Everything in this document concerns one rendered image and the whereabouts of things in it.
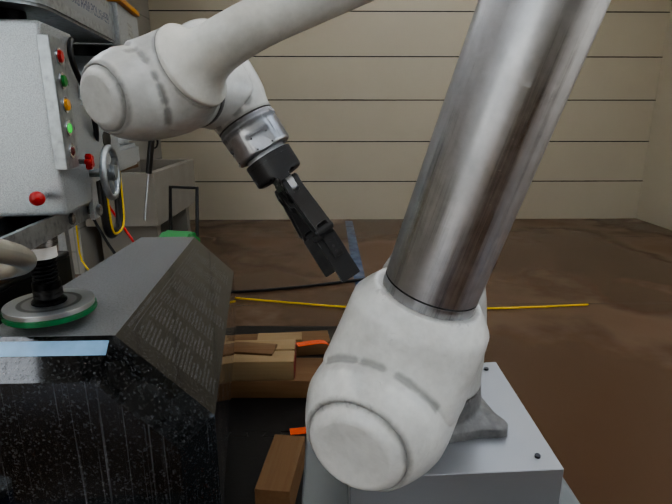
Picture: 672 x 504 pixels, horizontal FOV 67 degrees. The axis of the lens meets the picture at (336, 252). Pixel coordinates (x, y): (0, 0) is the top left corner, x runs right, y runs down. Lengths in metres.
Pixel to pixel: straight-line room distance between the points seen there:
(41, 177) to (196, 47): 0.78
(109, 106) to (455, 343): 0.43
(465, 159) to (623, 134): 7.02
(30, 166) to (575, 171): 6.58
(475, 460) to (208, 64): 0.61
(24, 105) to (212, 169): 5.41
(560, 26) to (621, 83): 6.96
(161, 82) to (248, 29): 0.11
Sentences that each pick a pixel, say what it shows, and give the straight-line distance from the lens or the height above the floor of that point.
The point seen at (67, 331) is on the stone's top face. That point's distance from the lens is 1.45.
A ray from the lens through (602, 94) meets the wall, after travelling 7.29.
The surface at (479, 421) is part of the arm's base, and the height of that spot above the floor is 0.90.
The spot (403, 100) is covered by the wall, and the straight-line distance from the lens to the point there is 6.52.
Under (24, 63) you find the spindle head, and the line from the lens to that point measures 1.32.
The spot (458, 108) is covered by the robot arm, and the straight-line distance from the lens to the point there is 0.46.
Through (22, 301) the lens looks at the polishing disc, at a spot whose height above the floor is 0.86.
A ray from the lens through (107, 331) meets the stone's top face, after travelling 1.40.
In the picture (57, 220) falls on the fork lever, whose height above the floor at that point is 1.08.
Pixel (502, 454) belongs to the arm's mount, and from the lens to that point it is 0.78.
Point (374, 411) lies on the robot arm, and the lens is 0.48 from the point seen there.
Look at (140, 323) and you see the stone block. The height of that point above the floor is 0.78.
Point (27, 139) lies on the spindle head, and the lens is 1.32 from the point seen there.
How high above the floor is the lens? 1.33
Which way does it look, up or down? 15 degrees down
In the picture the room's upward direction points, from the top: straight up
